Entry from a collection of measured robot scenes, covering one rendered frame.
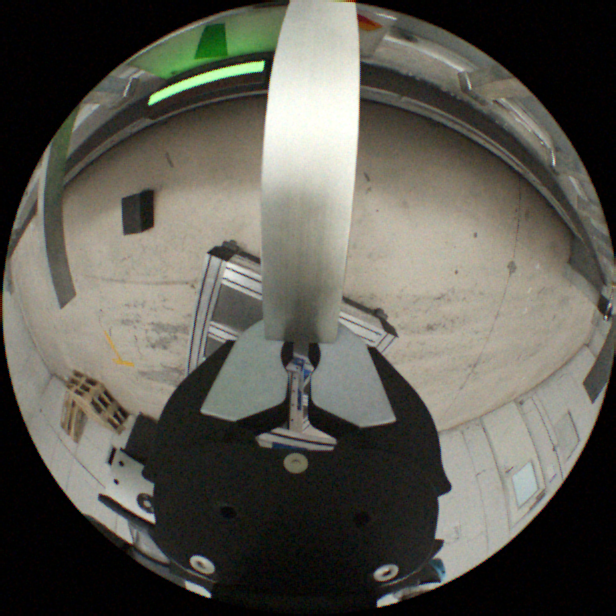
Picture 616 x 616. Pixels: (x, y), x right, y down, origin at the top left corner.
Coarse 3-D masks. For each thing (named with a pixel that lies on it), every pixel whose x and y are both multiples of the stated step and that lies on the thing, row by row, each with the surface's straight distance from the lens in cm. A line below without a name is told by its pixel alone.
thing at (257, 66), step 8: (248, 64) 30; (256, 64) 29; (216, 72) 31; (224, 72) 30; (232, 72) 30; (240, 72) 29; (248, 72) 29; (192, 80) 32; (200, 80) 31; (208, 80) 31; (168, 88) 34; (176, 88) 33; (184, 88) 32; (152, 96) 36; (160, 96) 35
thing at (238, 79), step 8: (256, 72) 29; (216, 80) 30; (224, 80) 29; (232, 80) 29; (240, 80) 28; (248, 80) 28; (256, 80) 28; (192, 88) 31; (200, 88) 30; (208, 88) 30; (216, 88) 29; (176, 96) 32; (184, 96) 31; (192, 96) 30; (152, 104) 35; (160, 104) 34; (168, 104) 32; (152, 112) 34
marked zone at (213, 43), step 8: (216, 24) 26; (224, 24) 26; (208, 32) 27; (216, 32) 27; (224, 32) 27; (200, 40) 28; (208, 40) 28; (216, 40) 28; (224, 40) 29; (200, 48) 30; (208, 48) 30; (216, 48) 30; (224, 48) 30; (200, 56) 31; (208, 56) 31; (216, 56) 32
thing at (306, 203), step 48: (336, 0) 14; (288, 48) 10; (336, 48) 10; (288, 96) 8; (336, 96) 8; (288, 144) 7; (336, 144) 7; (288, 192) 7; (336, 192) 7; (288, 240) 7; (336, 240) 7; (288, 288) 8; (336, 288) 8; (288, 336) 9
